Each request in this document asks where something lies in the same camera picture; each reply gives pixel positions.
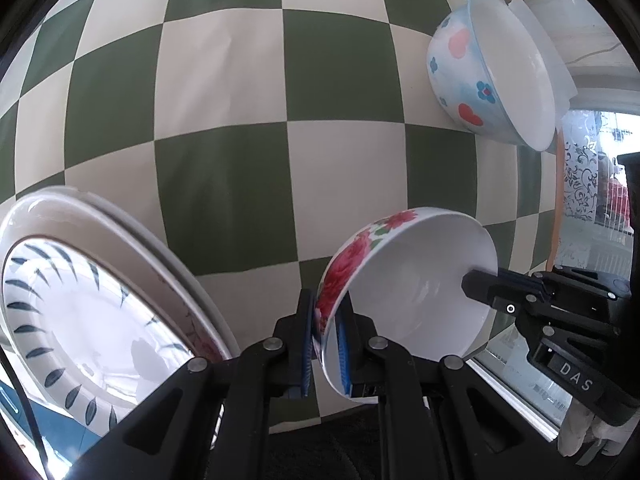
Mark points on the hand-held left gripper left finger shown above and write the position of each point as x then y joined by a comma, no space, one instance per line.
306,360

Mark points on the person's right hand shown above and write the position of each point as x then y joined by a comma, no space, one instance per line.
575,430

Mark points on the frosted glass sliding door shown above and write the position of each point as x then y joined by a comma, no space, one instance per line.
580,185

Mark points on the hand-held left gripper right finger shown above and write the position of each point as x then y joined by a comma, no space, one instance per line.
344,355

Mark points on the green white checkered tablecloth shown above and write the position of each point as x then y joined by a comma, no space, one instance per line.
220,60

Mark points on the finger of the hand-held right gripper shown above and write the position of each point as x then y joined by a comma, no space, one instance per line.
520,278
487,290

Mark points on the large white flower-print plate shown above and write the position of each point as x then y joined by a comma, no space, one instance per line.
150,234

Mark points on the white bowl red flower print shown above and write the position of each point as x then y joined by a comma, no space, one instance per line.
415,285

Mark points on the white bowl blue pink flowers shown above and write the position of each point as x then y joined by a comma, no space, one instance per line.
465,75

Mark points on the white plate blue leaf stripes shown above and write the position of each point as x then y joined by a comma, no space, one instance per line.
100,340

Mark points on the white plate black floral print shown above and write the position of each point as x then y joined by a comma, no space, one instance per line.
35,220

